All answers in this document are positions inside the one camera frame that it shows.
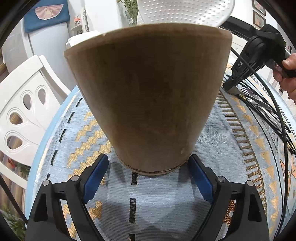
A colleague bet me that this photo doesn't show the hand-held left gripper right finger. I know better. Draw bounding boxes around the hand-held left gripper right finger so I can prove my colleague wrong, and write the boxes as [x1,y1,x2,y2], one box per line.
[188,153,270,241]

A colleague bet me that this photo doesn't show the white storage shelf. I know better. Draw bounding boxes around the white storage shelf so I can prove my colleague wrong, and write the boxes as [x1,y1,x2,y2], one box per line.
[68,7,89,33]

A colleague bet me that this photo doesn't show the white dotted chair back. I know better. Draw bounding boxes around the white dotted chair back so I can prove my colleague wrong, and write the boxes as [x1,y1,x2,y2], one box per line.
[137,0,236,28]

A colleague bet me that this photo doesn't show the grey refrigerator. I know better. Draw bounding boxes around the grey refrigerator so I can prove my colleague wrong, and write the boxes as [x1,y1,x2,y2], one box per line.
[1,30,71,93]

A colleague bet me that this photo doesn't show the light blue patterned tablecloth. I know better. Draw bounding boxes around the light blue patterned tablecloth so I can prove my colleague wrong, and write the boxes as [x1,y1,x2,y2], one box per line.
[25,61,296,241]

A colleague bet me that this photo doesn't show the blue fridge cover cloth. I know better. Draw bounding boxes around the blue fridge cover cloth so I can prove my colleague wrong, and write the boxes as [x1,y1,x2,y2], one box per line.
[24,0,70,33]

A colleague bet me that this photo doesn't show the silver spoon black handle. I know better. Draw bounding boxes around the silver spoon black handle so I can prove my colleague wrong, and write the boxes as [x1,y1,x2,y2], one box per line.
[239,87,273,111]

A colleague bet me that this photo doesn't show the person's right hand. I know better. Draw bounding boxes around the person's right hand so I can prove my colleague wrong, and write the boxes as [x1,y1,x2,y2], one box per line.
[272,53,296,100]

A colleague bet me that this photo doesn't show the small framed wall picture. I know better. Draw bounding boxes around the small framed wall picture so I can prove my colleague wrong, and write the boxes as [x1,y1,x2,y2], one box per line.
[252,0,266,15]
[253,11,266,26]

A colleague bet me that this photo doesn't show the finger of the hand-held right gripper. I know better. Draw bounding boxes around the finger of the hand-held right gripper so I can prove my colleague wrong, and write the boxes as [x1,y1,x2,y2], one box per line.
[222,47,263,91]
[218,18,262,38]

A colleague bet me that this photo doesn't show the round wooden utensil holder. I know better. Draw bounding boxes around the round wooden utensil holder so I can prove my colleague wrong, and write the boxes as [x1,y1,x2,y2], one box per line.
[63,23,233,176]

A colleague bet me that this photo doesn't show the clear glass vase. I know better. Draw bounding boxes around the clear glass vase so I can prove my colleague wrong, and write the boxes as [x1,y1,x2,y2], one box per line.
[124,9,139,26]

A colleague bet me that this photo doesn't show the black cable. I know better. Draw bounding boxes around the black cable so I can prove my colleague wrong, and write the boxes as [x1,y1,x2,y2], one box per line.
[230,49,289,163]
[240,61,296,154]
[0,173,27,224]

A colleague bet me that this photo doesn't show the black chopstick gold band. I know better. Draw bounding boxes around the black chopstick gold band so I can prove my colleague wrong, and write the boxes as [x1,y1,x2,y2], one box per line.
[253,108,296,139]

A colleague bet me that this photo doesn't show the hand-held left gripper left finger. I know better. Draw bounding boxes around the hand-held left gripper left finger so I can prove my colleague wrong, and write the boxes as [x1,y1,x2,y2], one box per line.
[25,153,110,241]

